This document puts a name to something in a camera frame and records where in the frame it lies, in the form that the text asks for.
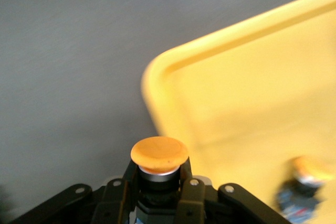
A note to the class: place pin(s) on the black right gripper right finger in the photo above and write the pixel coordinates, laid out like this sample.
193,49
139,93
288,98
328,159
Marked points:
191,200

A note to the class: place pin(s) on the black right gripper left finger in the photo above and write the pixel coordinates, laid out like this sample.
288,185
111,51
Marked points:
115,200

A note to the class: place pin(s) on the yellow push button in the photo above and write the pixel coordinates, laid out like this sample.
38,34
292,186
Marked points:
158,153
299,195

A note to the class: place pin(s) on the yellow plastic tray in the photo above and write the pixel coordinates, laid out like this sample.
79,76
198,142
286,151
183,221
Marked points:
249,90

